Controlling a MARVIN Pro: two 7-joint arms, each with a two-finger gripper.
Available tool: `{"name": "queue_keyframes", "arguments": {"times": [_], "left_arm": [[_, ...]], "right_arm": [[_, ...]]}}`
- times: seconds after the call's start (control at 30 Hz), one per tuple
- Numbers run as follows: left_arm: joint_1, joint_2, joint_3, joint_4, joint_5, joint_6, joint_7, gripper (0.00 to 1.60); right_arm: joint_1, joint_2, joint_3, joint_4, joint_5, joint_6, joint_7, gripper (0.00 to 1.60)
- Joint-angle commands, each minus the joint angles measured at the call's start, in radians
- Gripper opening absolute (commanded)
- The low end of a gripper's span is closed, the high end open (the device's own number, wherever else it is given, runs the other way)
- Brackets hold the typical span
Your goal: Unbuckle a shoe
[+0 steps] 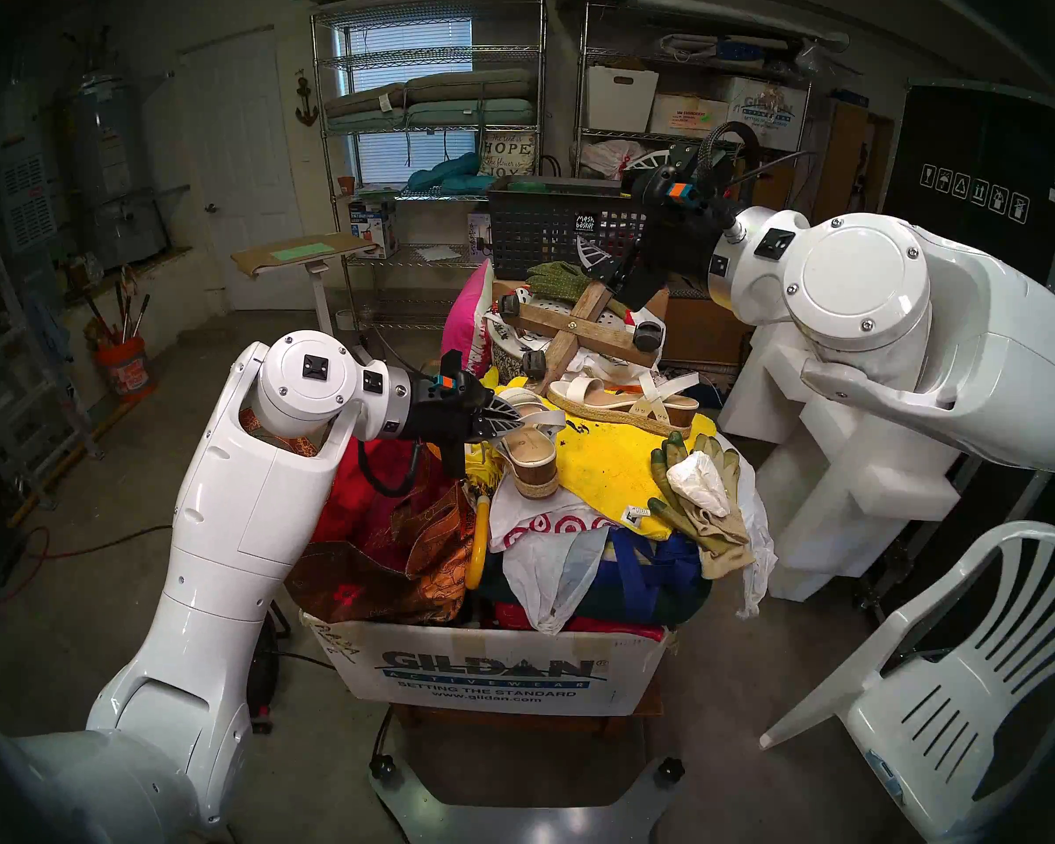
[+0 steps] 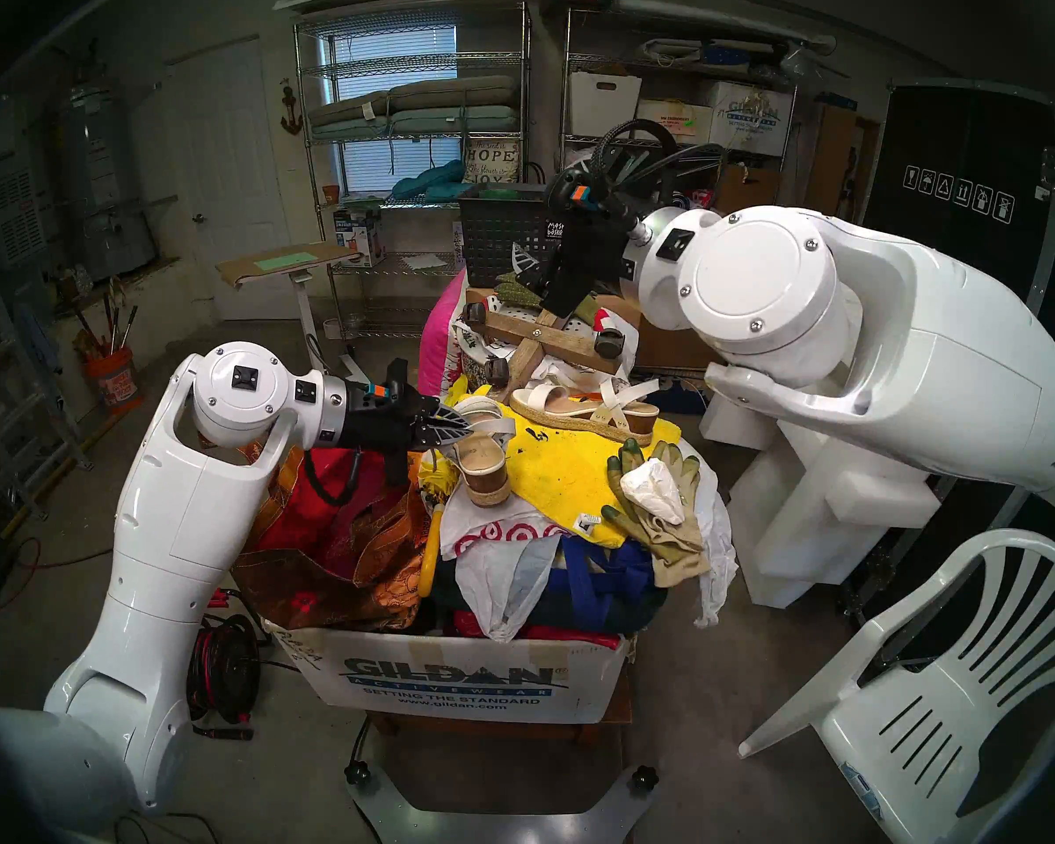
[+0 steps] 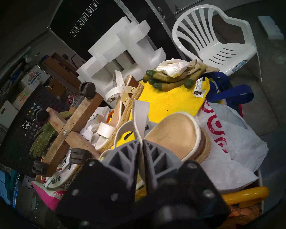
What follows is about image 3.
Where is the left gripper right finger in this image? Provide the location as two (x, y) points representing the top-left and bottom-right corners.
(143, 139), (183, 191)

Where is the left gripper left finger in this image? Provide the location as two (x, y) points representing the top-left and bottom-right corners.
(101, 139), (142, 184)

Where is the white strap wedge sandal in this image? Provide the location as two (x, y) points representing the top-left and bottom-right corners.
(98, 100), (212, 166)
(94, 70), (144, 151)

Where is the wooden cross caster dolly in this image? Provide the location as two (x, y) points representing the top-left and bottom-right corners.
(32, 82), (104, 176)

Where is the yellow terry towel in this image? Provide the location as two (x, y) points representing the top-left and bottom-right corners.
(114, 76), (211, 148)

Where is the white printed round tote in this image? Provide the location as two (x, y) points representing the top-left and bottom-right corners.
(42, 107), (115, 189)

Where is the white red-logo plastic bag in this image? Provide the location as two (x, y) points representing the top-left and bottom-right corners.
(195, 101), (268, 193)

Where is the pink pillow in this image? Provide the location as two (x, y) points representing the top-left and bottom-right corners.
(31, 181), (67, 211)

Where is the green knit glove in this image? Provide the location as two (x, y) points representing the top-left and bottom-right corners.
(29, 110), (73, 157)

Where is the yellow folding umbrella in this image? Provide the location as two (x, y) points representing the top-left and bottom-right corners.
(220, 186), (270, 206)

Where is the white crumpled cloth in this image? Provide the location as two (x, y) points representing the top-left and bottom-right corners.
(156, 59), (190, 78)

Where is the red orange floral tote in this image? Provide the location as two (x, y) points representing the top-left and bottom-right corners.
(219, 202), (264, 229)

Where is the beige green-tipped work glove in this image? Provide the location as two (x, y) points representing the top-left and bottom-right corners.
(143, 59), (220, 92)

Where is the blue fabric bag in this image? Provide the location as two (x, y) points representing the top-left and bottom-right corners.
(203, 71), (254, 112)

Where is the black mesh basket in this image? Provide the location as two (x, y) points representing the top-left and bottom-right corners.
(0, 84), (73, 176)

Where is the open brown cardboard box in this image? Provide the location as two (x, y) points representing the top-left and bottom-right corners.
(42, 52), (84, 87)

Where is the white foam packing block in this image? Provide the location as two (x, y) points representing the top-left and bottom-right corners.
(76, 16), (166, 98)

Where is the labelled cardboard box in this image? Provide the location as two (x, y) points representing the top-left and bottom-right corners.
(12, 87), (35, 109)

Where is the teal cushion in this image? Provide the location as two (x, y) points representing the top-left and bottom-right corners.
(0, 169), (19, 205)

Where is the small white Gildan carton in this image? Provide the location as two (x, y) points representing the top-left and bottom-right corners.
(20, 65), (50, 90)

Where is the white storage box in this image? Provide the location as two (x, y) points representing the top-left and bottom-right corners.
(0, 100), (19, 129)

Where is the white plastic chair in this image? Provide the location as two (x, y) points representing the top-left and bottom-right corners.
(172, 4), (262, 82)

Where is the black flight case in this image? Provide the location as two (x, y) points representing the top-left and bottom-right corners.
(49, 0), (189, 62)

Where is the small white foam slab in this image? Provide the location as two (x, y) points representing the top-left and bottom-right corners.
(257, 16), (284, 40)

